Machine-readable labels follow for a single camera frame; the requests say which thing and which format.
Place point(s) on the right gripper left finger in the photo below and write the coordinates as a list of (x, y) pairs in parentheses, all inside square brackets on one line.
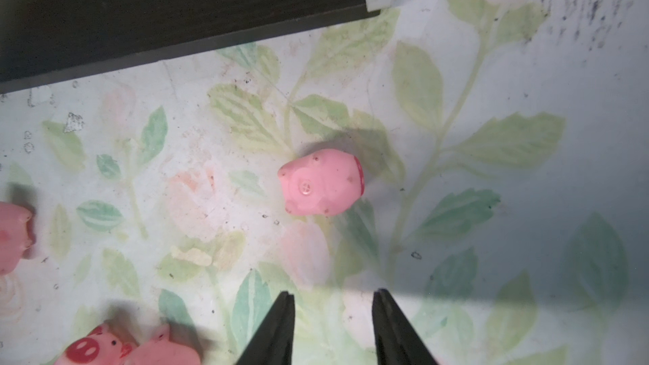
[(273, 341)]

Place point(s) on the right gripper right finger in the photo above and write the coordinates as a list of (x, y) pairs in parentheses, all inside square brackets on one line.
[(396, 341)]

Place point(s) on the pink pig toy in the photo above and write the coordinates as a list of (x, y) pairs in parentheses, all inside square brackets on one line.
[(100, 347), (327, 183), (161, 350), (17, 237)]

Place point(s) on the floral table mat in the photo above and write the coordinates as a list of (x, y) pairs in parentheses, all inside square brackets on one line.
[(504, 145)]

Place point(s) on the white three-tier shelf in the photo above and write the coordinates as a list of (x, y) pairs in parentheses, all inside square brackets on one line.
[(49, 41)]

